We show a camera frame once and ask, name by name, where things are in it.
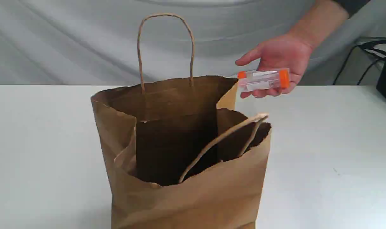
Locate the person's bare hand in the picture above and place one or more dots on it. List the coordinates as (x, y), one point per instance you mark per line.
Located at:
(285, 51)

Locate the clear box with orange caps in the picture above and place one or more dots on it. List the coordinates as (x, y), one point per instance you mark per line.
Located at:
(263, 80)

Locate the brown paper bag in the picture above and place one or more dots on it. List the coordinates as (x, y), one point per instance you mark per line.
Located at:
(178, 155)

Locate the person's forearm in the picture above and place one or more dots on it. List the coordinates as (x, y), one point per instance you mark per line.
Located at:
(318, 23)

